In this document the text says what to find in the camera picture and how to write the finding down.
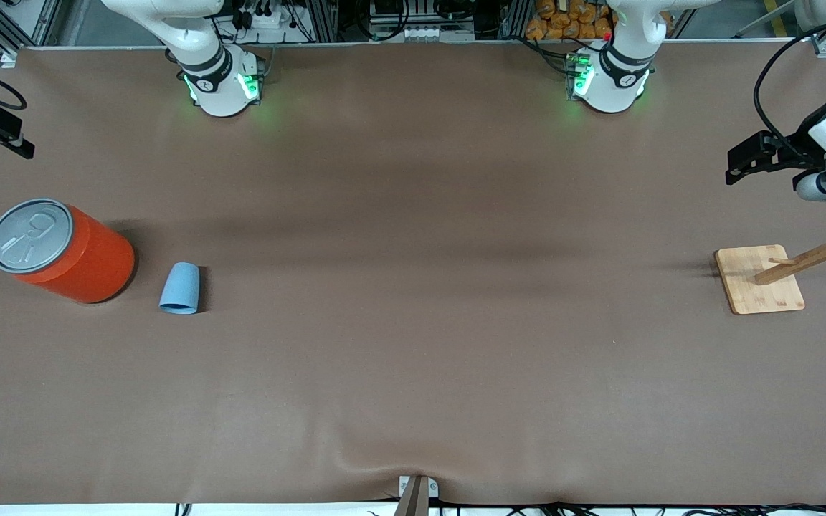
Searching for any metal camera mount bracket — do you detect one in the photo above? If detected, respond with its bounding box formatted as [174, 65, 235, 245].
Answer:
[398, 474, 440, 516]

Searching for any white power strip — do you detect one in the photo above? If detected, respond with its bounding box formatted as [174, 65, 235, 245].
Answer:
[230, 9, 285, 29]

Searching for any brown table cover mat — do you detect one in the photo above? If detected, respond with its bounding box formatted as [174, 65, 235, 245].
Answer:
[0, 39, 826, 507]

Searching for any white terminal strip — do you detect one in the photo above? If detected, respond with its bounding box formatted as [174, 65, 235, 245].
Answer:
[400, 26, 461, 41]

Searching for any orange can with grey lid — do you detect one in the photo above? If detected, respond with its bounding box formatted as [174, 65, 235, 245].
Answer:
[0, 199, 136, 305]

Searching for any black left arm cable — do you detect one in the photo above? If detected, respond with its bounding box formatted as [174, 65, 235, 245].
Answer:
[754, 13, 826, 148]

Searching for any light blue plastic cup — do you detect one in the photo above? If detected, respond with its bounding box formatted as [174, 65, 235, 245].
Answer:
[159, 262, 201, 315]

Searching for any wooden mug tree stand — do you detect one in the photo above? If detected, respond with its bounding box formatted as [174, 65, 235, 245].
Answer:
[714, 202, 826, 316]

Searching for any orange packets pile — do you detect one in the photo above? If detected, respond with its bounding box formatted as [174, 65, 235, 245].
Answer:
[526, 0, 618, 41]

